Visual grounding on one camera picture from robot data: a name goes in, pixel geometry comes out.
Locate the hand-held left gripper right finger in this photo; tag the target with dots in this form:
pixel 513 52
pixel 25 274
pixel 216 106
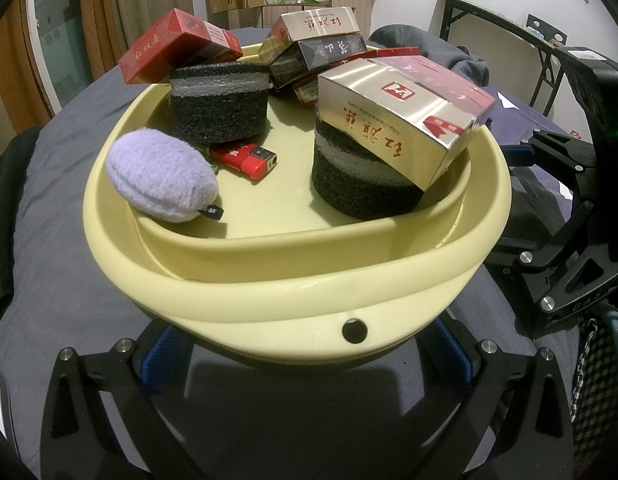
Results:
pixel 456 357

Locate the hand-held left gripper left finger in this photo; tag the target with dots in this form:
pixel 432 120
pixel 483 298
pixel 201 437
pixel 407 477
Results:
pixel 154 360

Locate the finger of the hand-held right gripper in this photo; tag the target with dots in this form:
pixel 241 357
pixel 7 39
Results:
pixel 554 270
pixel 554 150

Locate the yellow plastic basin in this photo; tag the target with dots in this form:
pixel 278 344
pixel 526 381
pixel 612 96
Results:
pixel 269 270

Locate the large silver cigarette box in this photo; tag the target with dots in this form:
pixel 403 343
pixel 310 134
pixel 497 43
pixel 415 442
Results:
pixel 389 115

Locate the purple plush toy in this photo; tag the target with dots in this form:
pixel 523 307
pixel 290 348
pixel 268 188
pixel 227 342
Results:
pixel 159 175

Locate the dark grey foam cylinder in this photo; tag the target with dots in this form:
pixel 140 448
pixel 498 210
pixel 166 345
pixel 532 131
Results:
pixel 359 185
pixel 219 105

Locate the red lighter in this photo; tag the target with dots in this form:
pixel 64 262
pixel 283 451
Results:
pixel 239 157

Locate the black cigarette box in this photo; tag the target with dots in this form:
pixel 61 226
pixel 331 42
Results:
pixel 324 52

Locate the small silver cigarette box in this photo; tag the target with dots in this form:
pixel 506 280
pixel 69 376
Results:
pixel 319 22

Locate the red and orange cigarette box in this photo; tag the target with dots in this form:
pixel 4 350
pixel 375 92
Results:
pixel 179 45

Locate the navy printed sheet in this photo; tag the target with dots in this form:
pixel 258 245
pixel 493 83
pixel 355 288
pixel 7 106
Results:
pixel 534 200

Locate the black folding table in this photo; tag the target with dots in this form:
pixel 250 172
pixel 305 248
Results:
pixel 489 25

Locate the checkered cloth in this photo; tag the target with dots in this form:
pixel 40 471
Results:
pixel 601 400

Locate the dark grey garment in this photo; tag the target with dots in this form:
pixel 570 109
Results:
pixel 429 52

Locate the black cloth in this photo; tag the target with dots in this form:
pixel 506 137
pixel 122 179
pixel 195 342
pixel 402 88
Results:
pixel 9 210

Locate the glass door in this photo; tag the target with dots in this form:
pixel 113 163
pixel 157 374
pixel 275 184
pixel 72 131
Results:
pixel 56 35

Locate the wooden door frame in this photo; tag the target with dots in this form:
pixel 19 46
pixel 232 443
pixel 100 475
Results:
pixel 101 15

